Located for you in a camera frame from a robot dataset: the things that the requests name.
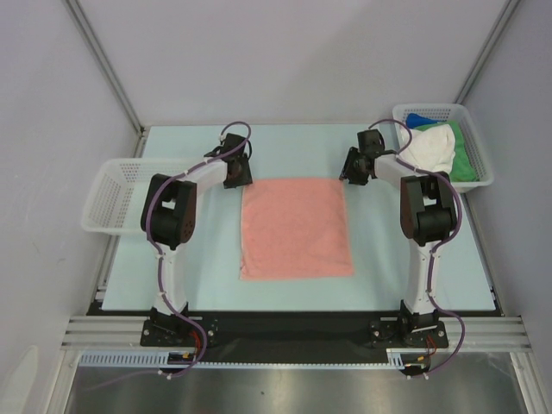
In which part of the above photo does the empty white plastic basket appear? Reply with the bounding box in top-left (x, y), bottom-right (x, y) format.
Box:
top-left (81, 158), bottom-right (195, 235)

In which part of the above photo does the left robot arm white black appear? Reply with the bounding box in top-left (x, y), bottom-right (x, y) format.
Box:
top-left (141, 132), bottom-right (253, 345)

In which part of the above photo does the white towel in basket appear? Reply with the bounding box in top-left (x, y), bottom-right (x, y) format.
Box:
top-left (399, 124), bottom-right (455, 173)

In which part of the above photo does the right aluminium corner post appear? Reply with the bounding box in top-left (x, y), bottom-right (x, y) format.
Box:
top-left (454, 0), bottom-right (524, 104)

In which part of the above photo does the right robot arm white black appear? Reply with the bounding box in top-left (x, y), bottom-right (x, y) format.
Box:
top-left (340, 129), bottom-right (461, 350)

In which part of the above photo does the green towel in basket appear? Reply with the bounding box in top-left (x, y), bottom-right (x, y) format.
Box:
top-left (416, 121), bottom-right (477, 182)

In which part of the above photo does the white slotted cable duct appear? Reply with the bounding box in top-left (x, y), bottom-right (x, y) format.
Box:
top-left (79, 350), bottom-right (411, 370)

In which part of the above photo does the purple cable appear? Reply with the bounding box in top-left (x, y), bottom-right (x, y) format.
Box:
top-left (368, 119), bottom-right (467, 380)
top-left (144, 121), bottom-right (254, 392)

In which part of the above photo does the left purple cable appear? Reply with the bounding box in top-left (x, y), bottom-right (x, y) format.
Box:
top-left (144, 121), bottom-right (254, 392)

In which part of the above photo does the white basket with towels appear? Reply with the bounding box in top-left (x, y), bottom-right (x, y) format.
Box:
top-left (392, 103), bottom-right (494, 193)

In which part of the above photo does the blue towel in basket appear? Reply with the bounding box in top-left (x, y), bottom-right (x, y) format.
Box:
top-left (405, 113), bottom-right (436, 129)

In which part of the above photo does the pink terry towel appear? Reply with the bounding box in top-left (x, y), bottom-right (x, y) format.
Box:
top-left (240, 178), bottom-right (354, 281)

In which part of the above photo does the left aluminium corner post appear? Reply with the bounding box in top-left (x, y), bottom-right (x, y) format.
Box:
top-left (61, 0), bottom-right (144, 135)

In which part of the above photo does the aluminium corner post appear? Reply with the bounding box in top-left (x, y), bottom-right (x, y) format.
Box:
top-left (454, 0), bottom-right (524, 104)
top-left (61, 0), bottom-right (144, 135)

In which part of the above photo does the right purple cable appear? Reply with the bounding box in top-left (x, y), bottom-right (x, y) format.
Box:
top-left (368, 119), bottom-right (467, 380)

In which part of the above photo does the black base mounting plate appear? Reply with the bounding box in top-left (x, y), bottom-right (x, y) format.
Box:
top-left (86, 304), bottom-right (500, 364)

